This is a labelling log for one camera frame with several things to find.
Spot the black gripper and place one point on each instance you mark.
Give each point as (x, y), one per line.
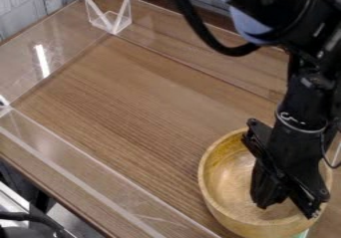
(289, 150)

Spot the brown wooden bowl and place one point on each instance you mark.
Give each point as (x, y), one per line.
(223, 181)

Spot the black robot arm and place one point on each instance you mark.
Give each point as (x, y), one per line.
(305, 28)

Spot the green block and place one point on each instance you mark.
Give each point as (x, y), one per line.
(303, 234)

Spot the clear acrylic corner bracket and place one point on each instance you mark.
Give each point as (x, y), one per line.
(109, 21)

